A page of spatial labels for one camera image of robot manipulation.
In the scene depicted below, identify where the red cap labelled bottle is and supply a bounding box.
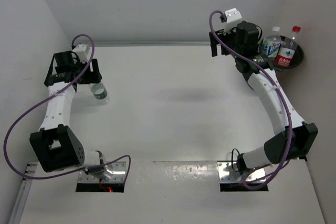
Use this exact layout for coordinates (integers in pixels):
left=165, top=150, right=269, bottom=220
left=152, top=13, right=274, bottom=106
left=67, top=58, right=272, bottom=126
left=276, top=26, right=301, bottom=60

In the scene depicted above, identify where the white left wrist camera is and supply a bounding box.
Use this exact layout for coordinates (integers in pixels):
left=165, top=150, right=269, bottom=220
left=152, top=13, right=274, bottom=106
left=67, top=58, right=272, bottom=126
left=72, top=44, right=90, bottom=63

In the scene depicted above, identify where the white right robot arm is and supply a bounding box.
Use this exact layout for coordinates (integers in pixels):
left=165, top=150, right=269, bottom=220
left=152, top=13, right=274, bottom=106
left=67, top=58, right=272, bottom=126
left=209, top=21, right=318, bottom=175

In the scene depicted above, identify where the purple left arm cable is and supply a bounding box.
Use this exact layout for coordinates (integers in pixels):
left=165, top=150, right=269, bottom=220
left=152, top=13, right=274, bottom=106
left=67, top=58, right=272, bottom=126
left=3, top=34, right=131, bottom=182

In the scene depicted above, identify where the brown bin black rim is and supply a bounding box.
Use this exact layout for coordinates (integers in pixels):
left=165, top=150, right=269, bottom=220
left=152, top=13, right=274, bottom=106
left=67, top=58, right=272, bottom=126
left=269, top=45, right=305, bottom=70

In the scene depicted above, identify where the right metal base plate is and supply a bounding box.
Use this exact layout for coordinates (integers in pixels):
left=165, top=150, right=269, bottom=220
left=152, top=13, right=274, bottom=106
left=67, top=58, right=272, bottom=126
left=217, top=161, right=266, bottom=184

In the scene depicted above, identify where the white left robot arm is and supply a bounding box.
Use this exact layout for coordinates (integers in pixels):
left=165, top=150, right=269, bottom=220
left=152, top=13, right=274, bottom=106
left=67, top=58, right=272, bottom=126
left=29, top=45, right=108, bottom=172

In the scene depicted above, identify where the metal base plate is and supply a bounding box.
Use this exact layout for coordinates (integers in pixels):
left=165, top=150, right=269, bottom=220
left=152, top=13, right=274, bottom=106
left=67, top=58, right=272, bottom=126
left=217, top=161, right=266, bottom=184
left=77, top=162, right=127, bottom=184

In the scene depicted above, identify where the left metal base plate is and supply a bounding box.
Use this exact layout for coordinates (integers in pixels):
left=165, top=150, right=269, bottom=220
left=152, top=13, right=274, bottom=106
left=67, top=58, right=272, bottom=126
left=77, top=162, right=127, bottom=184

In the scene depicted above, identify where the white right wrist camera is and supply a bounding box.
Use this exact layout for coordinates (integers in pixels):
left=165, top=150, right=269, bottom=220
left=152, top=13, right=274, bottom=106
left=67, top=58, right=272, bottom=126
left=220, top=8, right=243, bottom=34

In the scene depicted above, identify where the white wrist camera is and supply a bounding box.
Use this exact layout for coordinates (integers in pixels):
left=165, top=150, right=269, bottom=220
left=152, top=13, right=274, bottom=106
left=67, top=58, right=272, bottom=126
left=72, top=44, right=90, bottom=63
left=220, top=8, right=243, bottom=34

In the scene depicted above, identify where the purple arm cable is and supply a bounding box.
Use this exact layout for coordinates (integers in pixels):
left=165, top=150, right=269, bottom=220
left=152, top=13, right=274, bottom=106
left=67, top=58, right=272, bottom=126
left=208, top=10, right=293, bottom=191
left=3, top=34, right=131, bottom=182

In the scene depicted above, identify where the green label clear bottle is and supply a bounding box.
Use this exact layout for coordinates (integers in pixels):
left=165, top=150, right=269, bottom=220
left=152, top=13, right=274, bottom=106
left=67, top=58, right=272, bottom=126
left=89, top=82, right=109, bottom=104

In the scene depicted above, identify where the blue label clear bottle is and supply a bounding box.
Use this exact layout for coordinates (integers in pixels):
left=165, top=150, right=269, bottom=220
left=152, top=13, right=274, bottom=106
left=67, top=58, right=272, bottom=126
left=261, top=27, right=282, bottom=60

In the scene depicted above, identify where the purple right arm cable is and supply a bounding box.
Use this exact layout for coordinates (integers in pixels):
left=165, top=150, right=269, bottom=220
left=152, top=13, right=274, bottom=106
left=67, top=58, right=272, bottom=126
left=208, top=10, right=293, bottom=191

